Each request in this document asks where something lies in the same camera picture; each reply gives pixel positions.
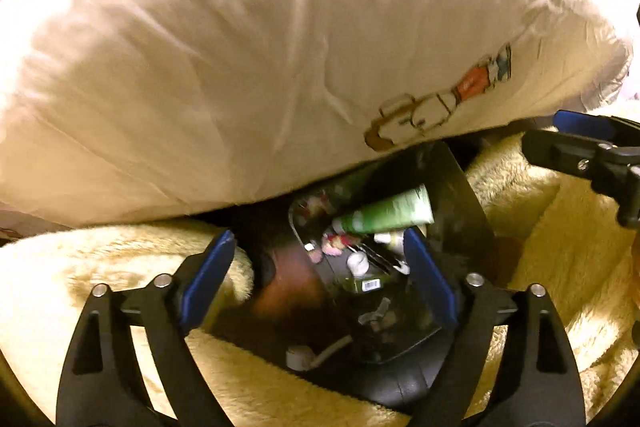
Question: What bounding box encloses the white cable plug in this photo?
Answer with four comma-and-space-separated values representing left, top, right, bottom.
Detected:
285, 335, 352, 372

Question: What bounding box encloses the cream cartoon bed sheet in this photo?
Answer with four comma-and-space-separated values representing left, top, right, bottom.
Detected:
1, 0, 639, 227

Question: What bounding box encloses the small green glass bottle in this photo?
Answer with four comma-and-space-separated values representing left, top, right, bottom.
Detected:
342, 274, 396, 295

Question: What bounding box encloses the colourful chenille scrunchie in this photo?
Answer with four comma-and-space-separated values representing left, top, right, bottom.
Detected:
304, 233, 361, 265

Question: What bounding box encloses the black trash bin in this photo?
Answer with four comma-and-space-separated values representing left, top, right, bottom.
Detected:
288, 142, 495, 364

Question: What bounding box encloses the yellow fluffy blanket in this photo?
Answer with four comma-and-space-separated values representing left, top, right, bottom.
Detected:
1, 133, 639, 426

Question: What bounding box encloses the green squeeze tube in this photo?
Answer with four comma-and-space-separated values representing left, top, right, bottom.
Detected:
331, 184, 434, 234

